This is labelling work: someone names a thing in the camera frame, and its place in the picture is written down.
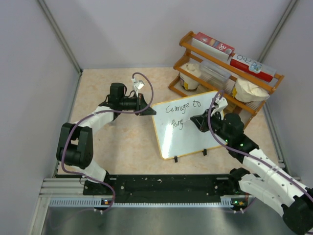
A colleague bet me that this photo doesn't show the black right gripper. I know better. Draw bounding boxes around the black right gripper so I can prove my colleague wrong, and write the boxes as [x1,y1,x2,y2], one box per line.
[191,107,231,143]

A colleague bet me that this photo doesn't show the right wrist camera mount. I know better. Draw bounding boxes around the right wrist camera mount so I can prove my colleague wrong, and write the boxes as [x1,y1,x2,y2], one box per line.
[210,97,228,117]

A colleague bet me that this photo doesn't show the red foil box upper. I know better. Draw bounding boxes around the red foil box upper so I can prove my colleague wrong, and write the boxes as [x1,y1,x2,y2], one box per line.
[191,32,235,61]

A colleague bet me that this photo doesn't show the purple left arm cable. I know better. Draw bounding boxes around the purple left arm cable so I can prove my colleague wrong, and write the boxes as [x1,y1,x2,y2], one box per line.
[60,72,154,211]

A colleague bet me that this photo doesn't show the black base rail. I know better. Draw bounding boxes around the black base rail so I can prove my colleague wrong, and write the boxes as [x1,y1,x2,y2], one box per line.
[83,173,252,204]

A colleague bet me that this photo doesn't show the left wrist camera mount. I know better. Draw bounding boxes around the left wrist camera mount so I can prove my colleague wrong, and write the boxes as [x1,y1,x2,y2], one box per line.
[131,78,144,97]

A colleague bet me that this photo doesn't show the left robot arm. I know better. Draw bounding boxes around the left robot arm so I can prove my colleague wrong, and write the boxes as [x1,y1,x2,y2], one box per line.
[56,80,157,194]

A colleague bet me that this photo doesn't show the white paper bag right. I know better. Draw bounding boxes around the white paper bag right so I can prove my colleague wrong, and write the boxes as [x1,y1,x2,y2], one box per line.
[232,78,269,103]

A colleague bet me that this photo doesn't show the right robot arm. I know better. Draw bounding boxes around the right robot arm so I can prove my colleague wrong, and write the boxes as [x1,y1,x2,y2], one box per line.
[190,110,313,235]

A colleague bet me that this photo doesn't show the orange wooden shelf rack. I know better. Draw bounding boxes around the orange wooden shelf rack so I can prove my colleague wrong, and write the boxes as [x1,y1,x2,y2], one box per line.
[169,31,284,125]

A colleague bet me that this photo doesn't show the metal whiteboard stand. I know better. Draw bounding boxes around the metal whiteboard stand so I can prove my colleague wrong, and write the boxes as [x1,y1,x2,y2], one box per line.
[173,149,207,163]

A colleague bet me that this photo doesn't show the red white wrap box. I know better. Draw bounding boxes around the red white wrap box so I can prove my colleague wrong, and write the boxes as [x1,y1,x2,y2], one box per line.
[230,54,276,82]

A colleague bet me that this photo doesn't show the clear plastic box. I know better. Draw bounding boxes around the clear plastic box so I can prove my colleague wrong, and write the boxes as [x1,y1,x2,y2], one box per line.
[200,61,231,90]

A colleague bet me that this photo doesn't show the white container left shelf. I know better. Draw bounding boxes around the white container left shelf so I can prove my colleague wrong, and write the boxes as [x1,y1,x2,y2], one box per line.
[179,62,202,91]

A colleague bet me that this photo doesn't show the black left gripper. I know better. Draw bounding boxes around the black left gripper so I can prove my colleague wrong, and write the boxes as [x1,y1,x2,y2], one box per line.
[120,94,156,117]

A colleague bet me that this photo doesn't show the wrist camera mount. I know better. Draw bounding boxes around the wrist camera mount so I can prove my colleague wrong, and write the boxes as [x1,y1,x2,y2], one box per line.
[131,78,144,97]
[210,97,228,117]

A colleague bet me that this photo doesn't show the yellow framed whiteboard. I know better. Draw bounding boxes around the yellow framed whiteboard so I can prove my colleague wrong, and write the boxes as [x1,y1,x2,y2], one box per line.
[152,91,221,160]

